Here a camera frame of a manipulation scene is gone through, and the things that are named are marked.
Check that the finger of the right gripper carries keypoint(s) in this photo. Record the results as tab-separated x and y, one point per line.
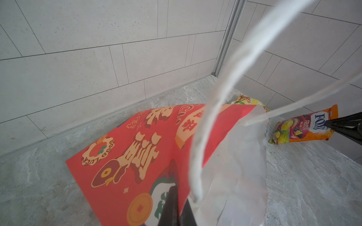
349	127

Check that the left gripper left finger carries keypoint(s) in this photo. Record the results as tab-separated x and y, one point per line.
170	214

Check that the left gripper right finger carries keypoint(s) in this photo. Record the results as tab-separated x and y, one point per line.
187	218

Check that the orange snack packet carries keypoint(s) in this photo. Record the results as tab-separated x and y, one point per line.
305	127

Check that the red paper gift bag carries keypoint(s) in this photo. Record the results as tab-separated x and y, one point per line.
214	153

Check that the yellow snack packet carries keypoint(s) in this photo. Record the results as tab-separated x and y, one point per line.
246	100

